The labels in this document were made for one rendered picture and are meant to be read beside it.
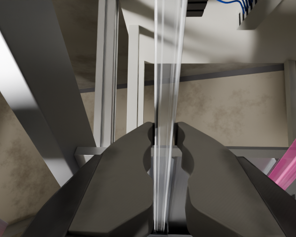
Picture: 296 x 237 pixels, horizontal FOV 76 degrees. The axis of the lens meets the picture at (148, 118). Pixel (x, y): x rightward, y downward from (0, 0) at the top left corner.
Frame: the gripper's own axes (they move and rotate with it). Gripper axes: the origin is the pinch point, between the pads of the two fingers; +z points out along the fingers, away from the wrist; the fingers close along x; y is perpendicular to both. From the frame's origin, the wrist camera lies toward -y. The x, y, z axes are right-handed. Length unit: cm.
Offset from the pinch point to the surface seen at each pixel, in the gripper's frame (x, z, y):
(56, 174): -9.6, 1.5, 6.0
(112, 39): -10.3, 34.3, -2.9
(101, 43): -13.0, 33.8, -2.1
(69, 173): -8.4, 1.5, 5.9
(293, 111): 57, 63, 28
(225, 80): 100, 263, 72
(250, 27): 24, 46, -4
